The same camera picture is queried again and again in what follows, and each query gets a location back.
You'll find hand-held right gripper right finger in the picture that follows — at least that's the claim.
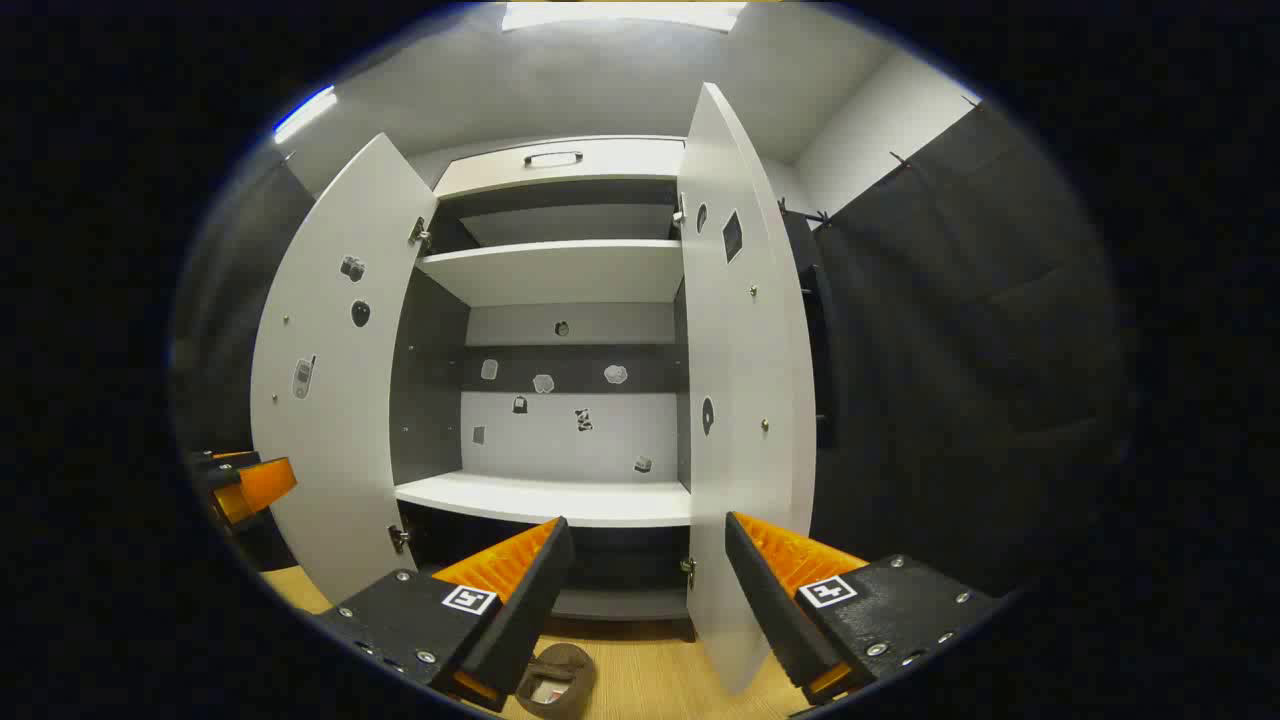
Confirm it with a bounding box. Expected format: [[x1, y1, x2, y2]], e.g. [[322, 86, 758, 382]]
[[724, 511, 1003, 708]]

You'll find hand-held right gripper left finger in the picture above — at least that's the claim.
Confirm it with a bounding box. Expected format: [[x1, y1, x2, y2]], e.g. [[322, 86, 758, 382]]
[[310, 515, 577, 714]]

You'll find white cabinet door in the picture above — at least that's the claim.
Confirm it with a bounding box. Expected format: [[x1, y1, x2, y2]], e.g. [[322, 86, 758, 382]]
[[678, 82, 818, 698], [250, 132, 443, 608]]

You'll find brown fuzzy shoe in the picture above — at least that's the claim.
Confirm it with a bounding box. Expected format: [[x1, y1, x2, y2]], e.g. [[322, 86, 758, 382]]
[[515, 643, 598, 719]]

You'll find white shoe cabinet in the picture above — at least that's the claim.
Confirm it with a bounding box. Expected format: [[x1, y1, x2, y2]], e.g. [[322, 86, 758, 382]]
[[390, 135, 698, 641]]

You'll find black backdrop cloth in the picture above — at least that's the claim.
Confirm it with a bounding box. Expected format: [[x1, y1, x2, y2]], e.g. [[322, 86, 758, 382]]
[[780, 100, 1136, 601]]

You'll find small ceiling light panel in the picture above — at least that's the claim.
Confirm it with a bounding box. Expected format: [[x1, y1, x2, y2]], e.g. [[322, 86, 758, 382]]
[[273, 85, 338, 144]]

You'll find black door handle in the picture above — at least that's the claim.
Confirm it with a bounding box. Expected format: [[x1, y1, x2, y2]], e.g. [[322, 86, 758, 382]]
[[800, 262, 839, 449]]

